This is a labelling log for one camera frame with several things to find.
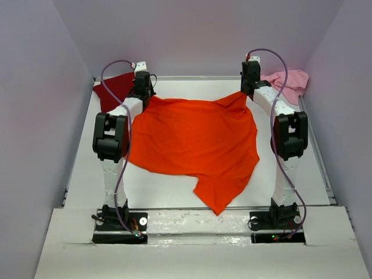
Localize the orange t-shirt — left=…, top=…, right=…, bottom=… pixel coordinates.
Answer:
left=129, top=92, right=259, bottom=214

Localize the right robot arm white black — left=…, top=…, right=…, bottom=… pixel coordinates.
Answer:
left=241, top=56, right=309, bottom=231

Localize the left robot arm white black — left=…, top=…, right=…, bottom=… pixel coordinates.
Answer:
left=92, top=70, right=155, bottom=237

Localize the folded dark red t-shirt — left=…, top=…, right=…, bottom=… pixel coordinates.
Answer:
left=93, top=72, right=134, bottom=113

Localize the pink t-shirt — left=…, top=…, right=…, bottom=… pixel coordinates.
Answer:
left=260, top=70, right=309, bottom=105

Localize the back aluminium rail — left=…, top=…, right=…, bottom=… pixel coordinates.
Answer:
left=92, top=75, right=242, bottom=81

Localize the aluminium rail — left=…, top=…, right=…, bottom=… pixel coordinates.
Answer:
left=298, top=95, right=338, bottom=206
left=92, top=75, right=242, bottom=81
left=129, top=206, right=270, bottom=211

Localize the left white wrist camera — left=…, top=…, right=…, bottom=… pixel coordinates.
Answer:
left=131, top=61, right=148, bottom=73

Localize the right aluminium rail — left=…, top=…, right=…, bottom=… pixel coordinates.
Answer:
left=298, top=95, right=338, bottom=206

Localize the front aluminium rail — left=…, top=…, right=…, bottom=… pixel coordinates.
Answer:
left=129, top=206, right=270, bottom=211

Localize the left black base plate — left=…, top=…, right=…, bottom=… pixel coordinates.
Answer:
left=91, top=210, right=148, bottom=245

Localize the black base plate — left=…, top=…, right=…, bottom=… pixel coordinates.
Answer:
left=247, top=211, right=306, bottom=244
left=91, top=210, right=148, bottom=245

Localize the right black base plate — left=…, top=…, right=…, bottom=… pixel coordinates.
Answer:
left=247, top=211, right=306, bottom=244

